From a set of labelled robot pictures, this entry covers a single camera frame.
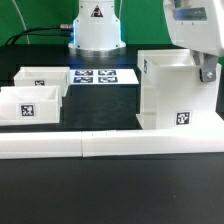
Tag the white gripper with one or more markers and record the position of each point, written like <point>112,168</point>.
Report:
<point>198,25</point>

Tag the white drawer cabinet box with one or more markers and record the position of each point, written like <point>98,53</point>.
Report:
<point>172,93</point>

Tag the white drawer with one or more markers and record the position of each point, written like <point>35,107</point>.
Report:
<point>44,76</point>
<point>30,105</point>

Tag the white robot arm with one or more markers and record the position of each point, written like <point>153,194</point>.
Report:
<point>97,30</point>

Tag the white marker tag sheet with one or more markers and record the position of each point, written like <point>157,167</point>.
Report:
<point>103,77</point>

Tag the white front guide rail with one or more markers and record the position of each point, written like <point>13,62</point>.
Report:
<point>110,143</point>

